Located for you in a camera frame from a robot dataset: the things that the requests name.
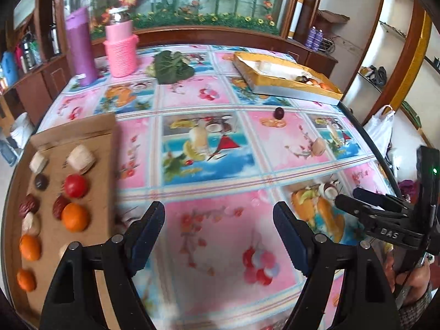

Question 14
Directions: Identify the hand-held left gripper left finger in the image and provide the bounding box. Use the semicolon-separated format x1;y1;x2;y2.
39;200;166;330

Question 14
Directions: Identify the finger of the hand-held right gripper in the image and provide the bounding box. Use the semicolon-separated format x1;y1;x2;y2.
353;187;416;218
335;193;425;248

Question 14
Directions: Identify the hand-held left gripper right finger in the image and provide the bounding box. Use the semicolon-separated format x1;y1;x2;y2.
273;201;401;330

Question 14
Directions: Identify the brown cardboard tray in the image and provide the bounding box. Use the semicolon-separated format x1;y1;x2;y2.
14;112;119;330

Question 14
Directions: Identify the red date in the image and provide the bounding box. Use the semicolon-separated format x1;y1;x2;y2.
52;195;71;221
19;193;42;218

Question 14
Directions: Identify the person's right forearm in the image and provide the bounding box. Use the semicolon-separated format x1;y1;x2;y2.
397;282;435;330

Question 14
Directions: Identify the person's right hand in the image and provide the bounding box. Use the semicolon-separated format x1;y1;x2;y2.
384;249;433;308

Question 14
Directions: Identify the purple bag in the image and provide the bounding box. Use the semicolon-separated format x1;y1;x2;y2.
399;179;418;200

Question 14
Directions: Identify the white plastic bag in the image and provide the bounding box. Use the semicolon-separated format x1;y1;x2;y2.
362;105;396;166

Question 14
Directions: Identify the printed tablecloth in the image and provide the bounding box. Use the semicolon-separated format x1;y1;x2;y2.
21;43;399;330

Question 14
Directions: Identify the red tomato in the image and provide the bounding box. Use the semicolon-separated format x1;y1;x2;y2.
64;174;87;199

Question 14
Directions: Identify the black object on shelf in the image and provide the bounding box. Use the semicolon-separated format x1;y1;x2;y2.
364;65;389;85

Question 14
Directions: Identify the white shelf unit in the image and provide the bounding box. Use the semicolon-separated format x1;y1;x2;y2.
344;0;440;152

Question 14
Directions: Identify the yellow flat box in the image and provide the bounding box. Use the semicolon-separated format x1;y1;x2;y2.
232;51;344;106

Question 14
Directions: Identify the grey plastic bottle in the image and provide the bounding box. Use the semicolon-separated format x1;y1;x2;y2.
0;139;18;167

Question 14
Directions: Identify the white plastic bucket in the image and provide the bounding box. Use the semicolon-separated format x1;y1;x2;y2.
10;112;35;148

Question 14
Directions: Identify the green leafy vegetable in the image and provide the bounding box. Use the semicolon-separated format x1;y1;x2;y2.
149;51;196;85

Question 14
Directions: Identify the purple bottle pack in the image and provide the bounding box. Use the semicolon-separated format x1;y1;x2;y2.
307;26;325;50

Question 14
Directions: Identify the wooden cabinet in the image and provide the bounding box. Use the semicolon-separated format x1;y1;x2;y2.
0;0;69;138

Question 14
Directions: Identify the brown cardboard scrap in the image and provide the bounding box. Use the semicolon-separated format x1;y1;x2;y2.
318;9;350;24

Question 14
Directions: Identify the pink knit-sleeve bottle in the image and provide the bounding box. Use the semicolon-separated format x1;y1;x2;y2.
103;6;140;78

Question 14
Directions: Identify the purple thermos bottle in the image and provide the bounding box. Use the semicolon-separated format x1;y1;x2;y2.
65;7;99;87

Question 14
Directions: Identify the blue thermos jug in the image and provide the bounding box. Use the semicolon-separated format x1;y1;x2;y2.
1;51;19;86

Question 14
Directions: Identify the steel vacuum flask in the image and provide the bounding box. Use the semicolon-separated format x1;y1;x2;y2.
50;24;62;56

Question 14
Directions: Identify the black silver thermos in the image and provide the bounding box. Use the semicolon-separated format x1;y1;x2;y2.
21;34;38;69

